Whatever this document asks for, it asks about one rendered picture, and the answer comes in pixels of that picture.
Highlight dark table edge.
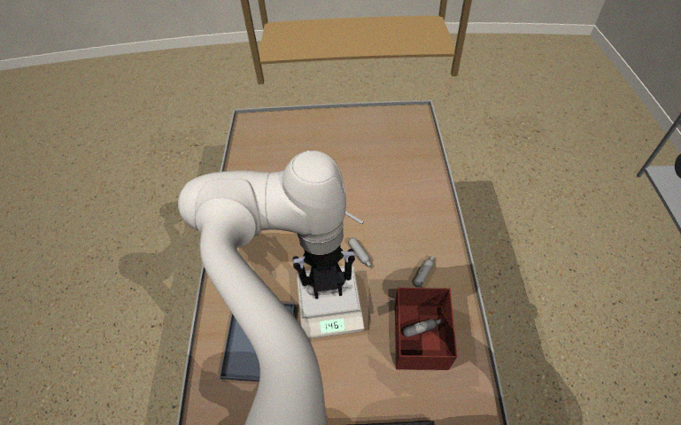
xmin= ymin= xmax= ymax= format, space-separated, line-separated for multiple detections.
xmin=176 ymin=100 xmax=509 ymax=425

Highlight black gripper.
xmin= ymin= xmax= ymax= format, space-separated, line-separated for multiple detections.
xmin=293 ymin=245 xmax=355 ymax=299

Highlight red open box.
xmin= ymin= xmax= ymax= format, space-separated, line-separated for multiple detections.
xmin=395 ymin=288 xmax=457 ymax=370

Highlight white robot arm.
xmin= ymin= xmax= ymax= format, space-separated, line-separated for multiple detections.
xmin=178 ymin=151 xmax=346 ymax=425

